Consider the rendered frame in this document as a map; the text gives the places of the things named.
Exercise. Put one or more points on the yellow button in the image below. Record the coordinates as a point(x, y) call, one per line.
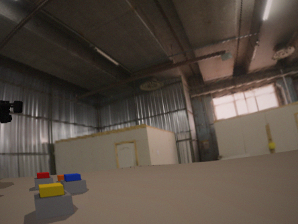
point(52, 201)

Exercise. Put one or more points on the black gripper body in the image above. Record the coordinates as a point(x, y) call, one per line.
point(17, 106)

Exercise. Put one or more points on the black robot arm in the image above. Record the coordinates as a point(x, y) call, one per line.
point(5, 117)

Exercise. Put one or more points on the red button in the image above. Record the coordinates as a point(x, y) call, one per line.
point(43, 178)

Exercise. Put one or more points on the small orange block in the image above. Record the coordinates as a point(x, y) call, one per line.
point(60, 177)

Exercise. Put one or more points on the blue button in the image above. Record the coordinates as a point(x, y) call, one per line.
point(73, 183)

